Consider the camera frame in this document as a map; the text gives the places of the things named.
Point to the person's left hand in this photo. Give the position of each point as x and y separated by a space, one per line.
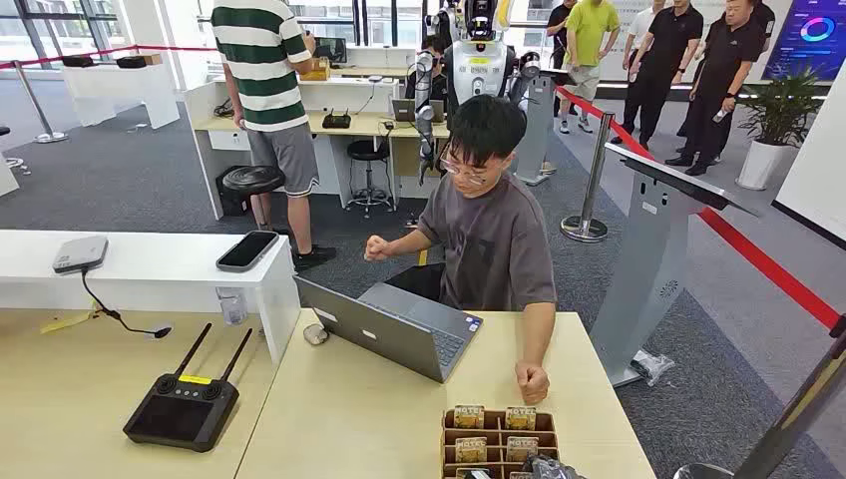
533 383

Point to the black smartphone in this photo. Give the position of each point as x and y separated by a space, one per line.
248 250

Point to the chrome stanchion post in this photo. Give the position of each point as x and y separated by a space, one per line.
36 106
588 198

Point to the grey flat box device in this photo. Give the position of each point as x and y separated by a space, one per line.
81 254

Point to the person's hand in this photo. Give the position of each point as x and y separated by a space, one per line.
377 248
533 383

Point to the dark stanchion post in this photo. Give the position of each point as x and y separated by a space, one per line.
786 423

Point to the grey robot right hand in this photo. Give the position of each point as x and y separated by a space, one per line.
550 469

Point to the blue wall display screen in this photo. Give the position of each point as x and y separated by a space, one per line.
809 36

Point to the white bench shelf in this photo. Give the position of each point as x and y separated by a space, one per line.
145 278

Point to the hotel key card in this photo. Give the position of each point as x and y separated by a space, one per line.
470 450
522 449
520 418
468 417

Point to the red barrier belt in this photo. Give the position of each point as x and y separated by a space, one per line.
99 53
760 261

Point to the black round stool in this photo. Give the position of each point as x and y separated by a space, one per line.
253 180

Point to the wooden card holder box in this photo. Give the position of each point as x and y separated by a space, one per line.
500 441

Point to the clear plastic bag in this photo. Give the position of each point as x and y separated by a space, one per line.
652 367

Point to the black monitor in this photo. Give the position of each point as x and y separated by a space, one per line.
330 49

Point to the seated person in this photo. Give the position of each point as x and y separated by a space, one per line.
492 244

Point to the person's right hand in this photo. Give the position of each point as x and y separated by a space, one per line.
377 248

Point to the black swivel stool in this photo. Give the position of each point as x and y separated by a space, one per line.
369 155

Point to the clear plastic tag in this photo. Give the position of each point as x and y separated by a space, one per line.
232 307

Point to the grey computer mouse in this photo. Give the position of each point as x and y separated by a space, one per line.
315 334

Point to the cardboard box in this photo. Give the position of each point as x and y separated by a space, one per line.
317 70

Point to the white humanoid robot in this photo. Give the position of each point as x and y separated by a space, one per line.
477 63

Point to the small grey kiosk stand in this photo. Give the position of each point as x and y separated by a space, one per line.
537 125

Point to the white display table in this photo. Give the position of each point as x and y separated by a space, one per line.
122 89

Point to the standing person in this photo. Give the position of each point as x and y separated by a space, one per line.
720 86
267 99
661 66
588 53
557 30

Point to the yellow tape strip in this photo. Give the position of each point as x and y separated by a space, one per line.
66 322

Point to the black remote controller with antennas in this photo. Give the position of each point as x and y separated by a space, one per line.
182 413

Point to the white wooden office desk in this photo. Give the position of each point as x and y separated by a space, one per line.
343 125

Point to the potted green plant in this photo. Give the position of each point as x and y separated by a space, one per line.
776 125

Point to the small grey laptop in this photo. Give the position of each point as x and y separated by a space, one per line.
404 110

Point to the black router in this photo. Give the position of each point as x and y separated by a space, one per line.
336 120

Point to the large grey kiosk stand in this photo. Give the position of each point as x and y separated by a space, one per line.
651 264

